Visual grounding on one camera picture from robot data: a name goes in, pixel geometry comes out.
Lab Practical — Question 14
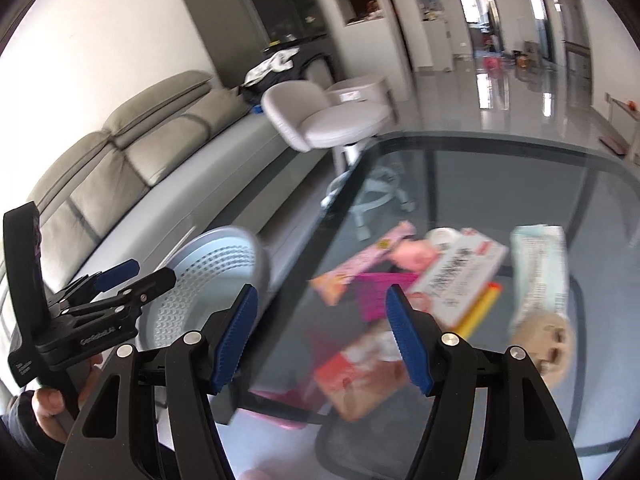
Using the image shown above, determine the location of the pale green biscuit packet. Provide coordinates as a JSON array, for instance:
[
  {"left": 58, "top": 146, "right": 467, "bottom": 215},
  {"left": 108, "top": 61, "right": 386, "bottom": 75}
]
[{"left": 507, "top": 224, "right": 577, "bottom": 387}]

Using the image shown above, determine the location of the dark tall cabinet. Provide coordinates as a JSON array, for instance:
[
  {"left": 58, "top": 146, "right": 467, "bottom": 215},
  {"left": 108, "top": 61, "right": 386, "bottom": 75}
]
[{"left": 181, "top": 0, "right": 331, "bottom": 88}]

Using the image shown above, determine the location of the person's left forearm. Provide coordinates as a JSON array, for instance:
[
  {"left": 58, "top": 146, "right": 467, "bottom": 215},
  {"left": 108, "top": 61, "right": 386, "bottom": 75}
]
[{"left": 0, "top": 390, "right": 66, "bottom": 466}]

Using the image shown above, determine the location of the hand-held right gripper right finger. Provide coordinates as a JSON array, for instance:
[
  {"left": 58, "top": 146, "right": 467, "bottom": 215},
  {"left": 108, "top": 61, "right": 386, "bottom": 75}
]
[{"left": 385, "top": 284, "right": 583, "bottom": 480}]

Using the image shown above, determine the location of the person's left hand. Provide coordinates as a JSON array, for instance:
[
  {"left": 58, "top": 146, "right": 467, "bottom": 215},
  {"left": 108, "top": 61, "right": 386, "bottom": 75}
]
[{"left": 31, "top": 352, "right": 105, "bottom": 445}]

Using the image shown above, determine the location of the dark clothes pile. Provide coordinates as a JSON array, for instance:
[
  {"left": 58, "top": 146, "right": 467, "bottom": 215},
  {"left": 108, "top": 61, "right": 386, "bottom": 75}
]
[{"left": 239, "top": 49, "right": 332, "bottom": 97}]

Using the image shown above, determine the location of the yellow packet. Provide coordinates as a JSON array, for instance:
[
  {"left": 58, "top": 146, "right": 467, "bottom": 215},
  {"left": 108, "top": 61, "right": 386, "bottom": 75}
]
[{"left": 452, "top": 282, "right": 502, "bottom": 338}]

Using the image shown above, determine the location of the round grey plastic stool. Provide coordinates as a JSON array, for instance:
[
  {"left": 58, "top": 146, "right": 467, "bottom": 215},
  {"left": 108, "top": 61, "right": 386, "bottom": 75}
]
[{"left": 325, "top": 74, "right": 398, "bottom": 111}]

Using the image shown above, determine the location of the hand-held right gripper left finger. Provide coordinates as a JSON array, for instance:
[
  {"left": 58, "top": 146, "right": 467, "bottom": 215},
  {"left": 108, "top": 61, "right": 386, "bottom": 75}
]
[{"left": 55, "top": 284, "right": 259, "bottom": 480}]

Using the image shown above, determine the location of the white swivel stool chair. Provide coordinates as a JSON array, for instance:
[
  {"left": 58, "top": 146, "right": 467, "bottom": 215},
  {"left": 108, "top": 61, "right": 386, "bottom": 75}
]
[{"left": 261, "top": 81, "right": 416, "bottom": 241}]

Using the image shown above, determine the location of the pink round snack packet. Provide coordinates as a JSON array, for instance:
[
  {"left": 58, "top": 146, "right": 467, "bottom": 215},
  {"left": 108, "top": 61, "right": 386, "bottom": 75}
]
[{"left": 392, "top": 237, "right": 441, "bottom": 273}]

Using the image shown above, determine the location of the white cloth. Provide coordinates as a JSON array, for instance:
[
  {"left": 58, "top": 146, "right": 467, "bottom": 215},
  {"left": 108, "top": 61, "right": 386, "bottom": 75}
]
[{"left": 244, "top": 47, "right": 301, "bottom": 86}]

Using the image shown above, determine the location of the white box with red label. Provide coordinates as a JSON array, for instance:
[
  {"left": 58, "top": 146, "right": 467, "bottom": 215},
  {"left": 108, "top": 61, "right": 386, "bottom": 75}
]
[{"left": 407, "top": 227, "right": 510, "bottom": 326}]

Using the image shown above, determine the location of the red snack packet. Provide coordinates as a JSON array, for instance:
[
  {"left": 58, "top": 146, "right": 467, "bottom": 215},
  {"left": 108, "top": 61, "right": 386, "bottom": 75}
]
[{"left": 312, "top": 320, "right": 416, "bottom": 423}]

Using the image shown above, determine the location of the grey perforated trash bin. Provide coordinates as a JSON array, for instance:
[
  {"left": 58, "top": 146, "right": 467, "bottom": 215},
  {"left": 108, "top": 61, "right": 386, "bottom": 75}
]
[{"left": 137, "top": 225, "right": 273, "bottom": 356}]

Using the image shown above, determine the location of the magenta packet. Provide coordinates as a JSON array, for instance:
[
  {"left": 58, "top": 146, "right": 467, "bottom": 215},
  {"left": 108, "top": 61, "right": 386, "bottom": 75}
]
[{"left": 355, "top": 271, "right": 418, "bottom": 323}]

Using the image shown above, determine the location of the white low cabinet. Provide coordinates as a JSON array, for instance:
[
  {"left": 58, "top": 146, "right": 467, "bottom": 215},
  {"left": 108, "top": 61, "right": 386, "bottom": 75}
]
[{"left": 602, "top": 91, "right": 640, "bottom": 166}]

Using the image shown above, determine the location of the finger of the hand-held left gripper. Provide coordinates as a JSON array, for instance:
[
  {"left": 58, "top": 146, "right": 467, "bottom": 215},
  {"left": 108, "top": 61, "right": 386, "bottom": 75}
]
[
  {"left": 65, "top": 267, "right": 177, "bottom": 321},
  {"left": 47, "top": 259, "right": 140, "bottom": 311}
]

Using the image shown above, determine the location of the pink plastic item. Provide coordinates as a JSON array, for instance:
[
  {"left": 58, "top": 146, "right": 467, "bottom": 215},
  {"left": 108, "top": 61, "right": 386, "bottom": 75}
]
[{"left": 250, "top": 387, "right": 331, "bottom": 431}]

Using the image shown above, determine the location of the grey sofa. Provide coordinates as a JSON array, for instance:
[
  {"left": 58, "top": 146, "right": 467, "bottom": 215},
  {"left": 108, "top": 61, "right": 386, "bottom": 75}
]
[{"left": 0, "top": 70, "right": 301, "bottom": 411}]

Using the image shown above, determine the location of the small white cup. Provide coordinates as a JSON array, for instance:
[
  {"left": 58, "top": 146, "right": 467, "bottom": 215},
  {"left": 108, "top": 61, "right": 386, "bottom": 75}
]
[{"left": 425, "top": 227, "right": 463, "bottom": 253}]

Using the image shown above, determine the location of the long pink snack wrapper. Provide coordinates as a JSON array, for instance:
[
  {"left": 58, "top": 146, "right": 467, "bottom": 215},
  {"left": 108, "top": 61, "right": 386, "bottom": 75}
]
[{"left": 310, "top": 222, "right": 417, "bottom": 306}]

